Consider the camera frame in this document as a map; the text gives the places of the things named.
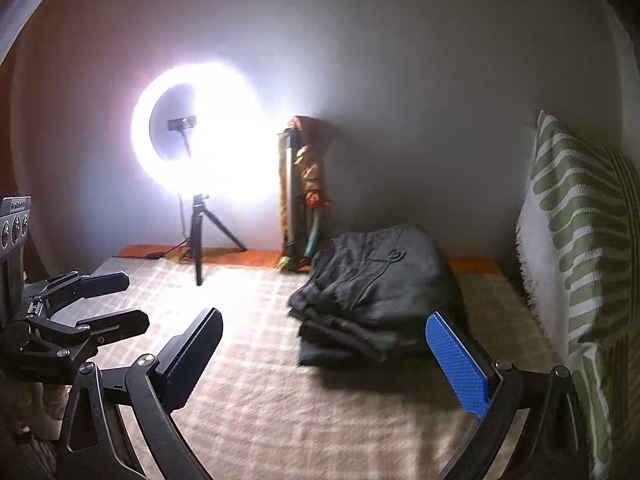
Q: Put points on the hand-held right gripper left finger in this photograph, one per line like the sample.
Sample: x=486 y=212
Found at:
x=190 y=355

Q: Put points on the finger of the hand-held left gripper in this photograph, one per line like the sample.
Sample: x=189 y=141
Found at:
x=105 y=282
x=125 y=322

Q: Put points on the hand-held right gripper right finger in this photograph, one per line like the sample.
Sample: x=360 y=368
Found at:
x=457 y=360

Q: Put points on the grey pants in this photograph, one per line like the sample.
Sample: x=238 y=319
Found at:
x=390 y=270

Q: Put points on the orange sheet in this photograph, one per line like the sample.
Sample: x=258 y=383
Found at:
x=135 y=251

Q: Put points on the beige checked blanket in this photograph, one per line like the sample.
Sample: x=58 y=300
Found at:
x=275 y=385

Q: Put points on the black tripod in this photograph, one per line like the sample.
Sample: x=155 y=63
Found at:
x=198 y=240

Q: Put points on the stack of dark folded clothes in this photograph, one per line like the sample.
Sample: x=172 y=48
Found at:
x=325 y=355

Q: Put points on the green and white striped pillow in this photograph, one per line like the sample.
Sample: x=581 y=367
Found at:
x=565 y=220

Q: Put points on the black webcam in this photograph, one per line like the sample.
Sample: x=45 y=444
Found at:
x=182 y=123

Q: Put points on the folded silver light stand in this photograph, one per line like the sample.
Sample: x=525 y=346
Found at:
x=290 y=185

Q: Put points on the olive striped cushion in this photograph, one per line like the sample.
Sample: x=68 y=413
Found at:
x=627 y=195

